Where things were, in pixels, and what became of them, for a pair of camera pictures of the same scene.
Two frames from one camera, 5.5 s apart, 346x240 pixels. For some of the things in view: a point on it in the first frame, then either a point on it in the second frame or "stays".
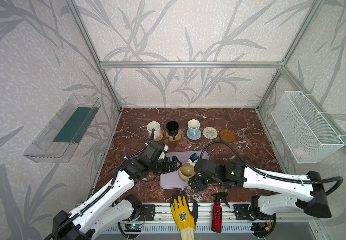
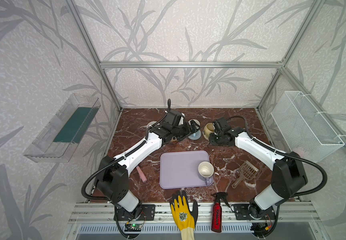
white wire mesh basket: x=308 y=134 stays
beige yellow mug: x=186 y=171 to x=208 y=128
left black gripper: x=170 y=165 to x=188 y=129
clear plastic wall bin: x=59 y=140 stays
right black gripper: x=198 y=178 to x=216 y=132
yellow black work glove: x=185 y=219 stays
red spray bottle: x=216 y=215 stays
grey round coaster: x=194 y=138 stays
